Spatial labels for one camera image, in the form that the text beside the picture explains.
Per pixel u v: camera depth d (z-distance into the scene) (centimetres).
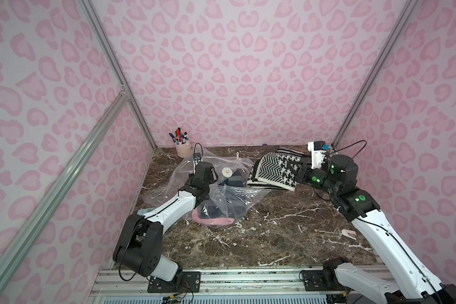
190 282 73
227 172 92
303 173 59
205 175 67
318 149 59
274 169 69
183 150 109
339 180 51
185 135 109
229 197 78
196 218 86
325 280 66
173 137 105
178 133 105
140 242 43
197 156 76
